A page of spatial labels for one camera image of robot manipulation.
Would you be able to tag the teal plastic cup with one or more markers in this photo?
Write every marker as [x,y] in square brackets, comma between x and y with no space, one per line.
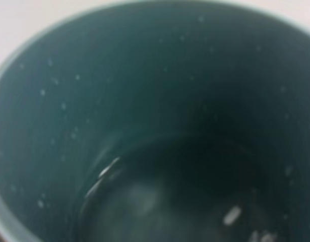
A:
[158,121]

